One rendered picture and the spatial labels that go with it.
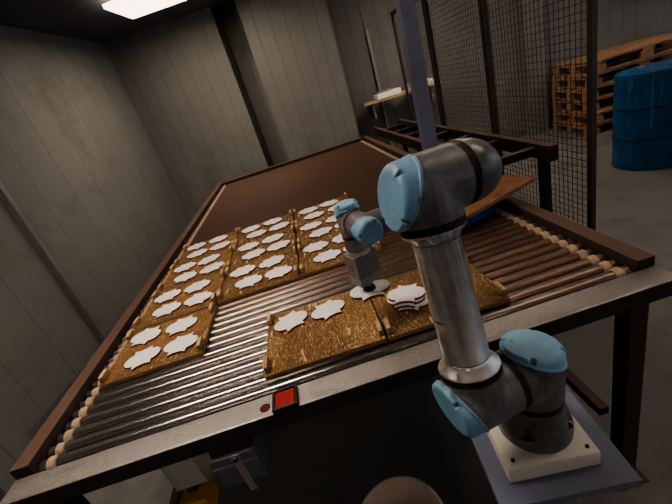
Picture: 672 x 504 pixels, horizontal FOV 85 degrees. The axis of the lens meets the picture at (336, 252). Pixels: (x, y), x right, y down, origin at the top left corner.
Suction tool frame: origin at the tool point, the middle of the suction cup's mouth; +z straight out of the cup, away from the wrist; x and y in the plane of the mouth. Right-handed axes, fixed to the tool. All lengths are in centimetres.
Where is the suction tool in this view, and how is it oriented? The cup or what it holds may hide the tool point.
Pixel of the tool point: (370, 291)
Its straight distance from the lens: 121.8
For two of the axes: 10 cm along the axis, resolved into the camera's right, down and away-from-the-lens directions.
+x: 5.3, 2.1, -8.2
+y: -8.0, 4.5, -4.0
